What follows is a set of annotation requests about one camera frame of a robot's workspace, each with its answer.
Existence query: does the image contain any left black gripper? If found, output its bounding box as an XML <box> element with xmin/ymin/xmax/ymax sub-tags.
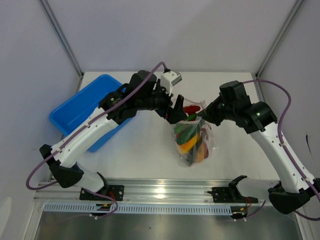
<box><xmin>137</xmin><ymin>79</ymin><xmax>187</xmax><ymax>124</ymax></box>

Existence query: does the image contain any green toy cucumber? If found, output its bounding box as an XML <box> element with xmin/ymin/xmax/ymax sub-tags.
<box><xmin>173</xmin><ymin>119</ymin><xmax>204</xmax><ymax>145</ymax></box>

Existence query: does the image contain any clear pink-dotted zip bag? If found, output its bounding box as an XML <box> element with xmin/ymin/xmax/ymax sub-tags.
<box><xmin>172</xmin><ymin>99</ymin><xmax>216</xmax><ymax>167</ymax></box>

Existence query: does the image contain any yellow toy mango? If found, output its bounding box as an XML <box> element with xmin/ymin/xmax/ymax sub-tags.
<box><xmin>177</xmin><ymin>135</ymin><xmax>198</xmax><ymax>155</ymax></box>

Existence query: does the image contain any toy steak slice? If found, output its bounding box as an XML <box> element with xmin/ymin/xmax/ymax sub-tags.
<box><xmin>194</xmin><ymin>143</ymin><xmax>209</xmax><ymax>163</ymax></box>

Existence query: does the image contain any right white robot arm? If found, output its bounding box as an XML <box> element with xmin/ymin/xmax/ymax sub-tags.
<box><xmin>198</xmin><ymin>80</ymin><xmax>320</xmax><ymax>215</ymax></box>

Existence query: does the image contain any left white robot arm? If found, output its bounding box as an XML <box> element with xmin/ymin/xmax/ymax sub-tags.
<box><xmin>40</xmin><ymin>69</ymin><xmax>187</xmax><ymax>200</ymax></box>

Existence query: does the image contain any blue plastic bin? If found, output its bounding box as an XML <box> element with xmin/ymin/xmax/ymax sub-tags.
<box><xmin>49</xmin><ymin>74</ymin><xmax>123</xmax><ymax>137</ymax></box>

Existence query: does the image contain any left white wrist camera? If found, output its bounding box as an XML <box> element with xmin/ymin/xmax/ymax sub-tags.
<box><xmin>160</xmin><ymin>70</ymin><xmax>182</xmax><ymax>96</ymax></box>

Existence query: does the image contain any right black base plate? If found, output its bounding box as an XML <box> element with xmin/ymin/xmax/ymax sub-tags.
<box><xmin>207</xmin><ymin>186</ymin><xmax>259</xmax><ymax>204</ymax></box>

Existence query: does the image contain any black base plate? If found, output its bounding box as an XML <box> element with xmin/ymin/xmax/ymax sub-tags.
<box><xmin>79</xmin><ymin>185</ymin><xmax>125</xmax><ymax>202</ymax></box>
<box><xmin>207</xmin><ymin>186</ymin><xmax>259</xmax><ymax>204</ymax></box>

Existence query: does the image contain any aluminium mounting rail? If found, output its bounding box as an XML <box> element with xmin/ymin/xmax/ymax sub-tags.
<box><xmin>32</xmin><ymin>176</ymin><xmax>307</xmax><ymax>208</ymax></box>

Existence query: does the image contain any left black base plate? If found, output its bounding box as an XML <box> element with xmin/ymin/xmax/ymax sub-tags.
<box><xmin>79</xmin><ymin>185</ymin><xmax>125</xmax><ymax>202</ymax></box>

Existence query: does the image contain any white slotted cable duct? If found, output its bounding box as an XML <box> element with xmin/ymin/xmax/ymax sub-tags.
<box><xmin>43</xmin><ymin>202</ymin><xmax>233</xmax><ymax>216</ymax></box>

